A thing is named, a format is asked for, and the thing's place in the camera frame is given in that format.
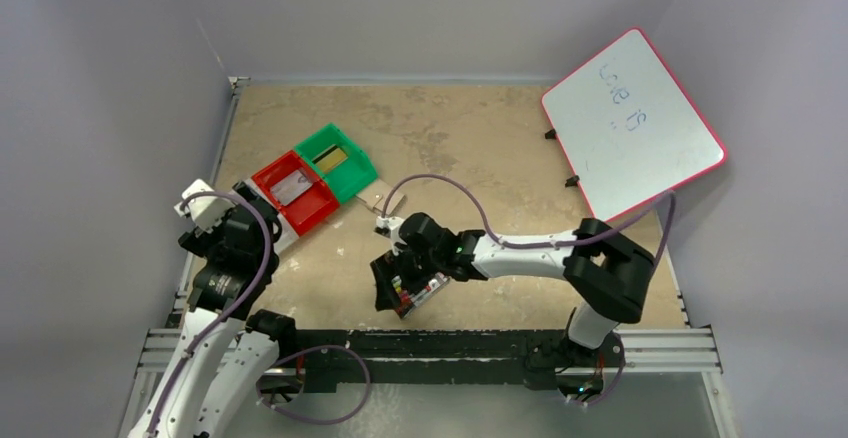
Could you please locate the marker pen pack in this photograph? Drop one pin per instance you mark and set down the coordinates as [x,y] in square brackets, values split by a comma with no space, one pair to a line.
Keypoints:
[408,301]

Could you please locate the black whiteboard clip lower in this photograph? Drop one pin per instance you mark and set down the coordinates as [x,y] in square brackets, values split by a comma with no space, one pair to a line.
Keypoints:
[572,181]

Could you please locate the red plastic bin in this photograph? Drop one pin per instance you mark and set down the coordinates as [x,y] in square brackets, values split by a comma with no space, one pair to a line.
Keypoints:
[312,207]

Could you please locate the white plastic bin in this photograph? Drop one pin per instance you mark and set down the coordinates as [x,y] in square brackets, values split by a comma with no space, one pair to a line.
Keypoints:
[285,235]

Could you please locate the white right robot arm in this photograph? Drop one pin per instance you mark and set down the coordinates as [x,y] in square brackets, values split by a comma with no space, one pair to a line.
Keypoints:
[610,272]

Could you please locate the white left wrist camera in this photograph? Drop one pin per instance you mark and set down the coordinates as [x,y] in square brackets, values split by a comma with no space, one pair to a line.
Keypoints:
[205,212]

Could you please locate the pink framed whiteboard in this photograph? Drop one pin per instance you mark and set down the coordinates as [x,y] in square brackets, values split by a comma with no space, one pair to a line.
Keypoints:
[628,128]

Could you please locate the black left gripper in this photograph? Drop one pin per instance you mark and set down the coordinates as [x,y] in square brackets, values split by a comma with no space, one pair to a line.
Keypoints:
[206,242]

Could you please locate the gold credit card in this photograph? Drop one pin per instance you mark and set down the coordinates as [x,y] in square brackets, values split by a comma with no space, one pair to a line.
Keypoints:
[329,159]

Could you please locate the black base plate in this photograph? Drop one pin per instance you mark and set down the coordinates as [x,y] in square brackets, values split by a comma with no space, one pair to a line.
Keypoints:
[537,359]

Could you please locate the beige card holder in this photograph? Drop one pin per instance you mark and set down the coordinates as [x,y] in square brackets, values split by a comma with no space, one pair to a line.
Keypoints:
[378,198]

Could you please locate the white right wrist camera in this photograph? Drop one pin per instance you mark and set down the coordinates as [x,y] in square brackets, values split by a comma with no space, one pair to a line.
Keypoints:
[389,227]

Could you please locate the aluminium frame rail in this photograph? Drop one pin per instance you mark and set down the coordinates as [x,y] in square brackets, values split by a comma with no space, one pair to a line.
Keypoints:
[645,351]

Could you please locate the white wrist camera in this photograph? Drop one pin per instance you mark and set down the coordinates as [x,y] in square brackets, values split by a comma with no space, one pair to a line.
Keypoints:
[389,227]
[205,212]

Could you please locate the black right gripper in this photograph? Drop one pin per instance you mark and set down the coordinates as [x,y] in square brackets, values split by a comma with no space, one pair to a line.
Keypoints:
[403,275]

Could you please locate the green plastic bin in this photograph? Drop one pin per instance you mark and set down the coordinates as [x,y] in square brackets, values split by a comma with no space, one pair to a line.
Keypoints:
[350,177]

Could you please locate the silver credit card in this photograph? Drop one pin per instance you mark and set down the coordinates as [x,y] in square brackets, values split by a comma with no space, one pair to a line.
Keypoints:
[291,187]

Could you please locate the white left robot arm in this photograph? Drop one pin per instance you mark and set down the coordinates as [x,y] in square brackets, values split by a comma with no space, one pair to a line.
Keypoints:
[224,346]

